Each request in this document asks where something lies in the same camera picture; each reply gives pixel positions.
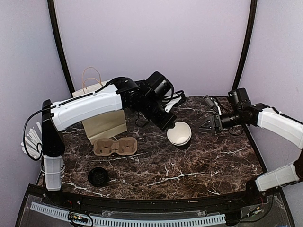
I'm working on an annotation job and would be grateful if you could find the right black frame post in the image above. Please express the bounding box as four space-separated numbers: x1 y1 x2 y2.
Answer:
232 0 258 90

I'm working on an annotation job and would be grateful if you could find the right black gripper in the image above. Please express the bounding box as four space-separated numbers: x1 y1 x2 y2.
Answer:
195 108 243 134

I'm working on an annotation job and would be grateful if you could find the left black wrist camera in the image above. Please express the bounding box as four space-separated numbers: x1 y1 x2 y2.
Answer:
146 71 174 98

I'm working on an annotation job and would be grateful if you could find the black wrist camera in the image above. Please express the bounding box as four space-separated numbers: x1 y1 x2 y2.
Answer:
228 88 251 111
146 71 174 98

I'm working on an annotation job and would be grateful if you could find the cream paper bag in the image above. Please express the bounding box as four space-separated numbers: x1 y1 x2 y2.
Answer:
72 66 127 144

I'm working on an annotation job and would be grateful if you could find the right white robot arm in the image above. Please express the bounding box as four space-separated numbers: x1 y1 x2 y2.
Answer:
198 103 303 205

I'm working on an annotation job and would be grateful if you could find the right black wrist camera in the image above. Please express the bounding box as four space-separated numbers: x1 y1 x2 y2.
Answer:
228 88 251 111

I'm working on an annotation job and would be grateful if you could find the black plastic cup lid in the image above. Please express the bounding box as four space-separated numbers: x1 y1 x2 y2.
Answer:
88 167 109 187

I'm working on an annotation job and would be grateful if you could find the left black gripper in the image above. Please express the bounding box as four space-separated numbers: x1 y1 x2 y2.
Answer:
140 96 178 131

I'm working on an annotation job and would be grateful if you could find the brown cardboard cup carrier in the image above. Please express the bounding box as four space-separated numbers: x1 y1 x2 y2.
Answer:
93 137 138 156

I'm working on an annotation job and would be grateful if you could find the black paper coffee cup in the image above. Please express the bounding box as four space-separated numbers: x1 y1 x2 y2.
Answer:
167 122 192 149

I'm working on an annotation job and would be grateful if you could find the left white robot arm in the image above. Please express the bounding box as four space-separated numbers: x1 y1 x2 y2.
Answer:
28 72 176 206

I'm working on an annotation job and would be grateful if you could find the white cup with straws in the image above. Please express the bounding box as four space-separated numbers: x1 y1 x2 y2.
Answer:
20 122 42 159

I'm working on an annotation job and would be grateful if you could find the left black frame post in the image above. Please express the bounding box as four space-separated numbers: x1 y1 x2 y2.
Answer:
47 0 75 95

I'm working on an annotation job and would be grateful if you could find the black frame post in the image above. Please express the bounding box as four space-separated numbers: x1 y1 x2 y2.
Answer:
47 0 75 95
232 0 258 90

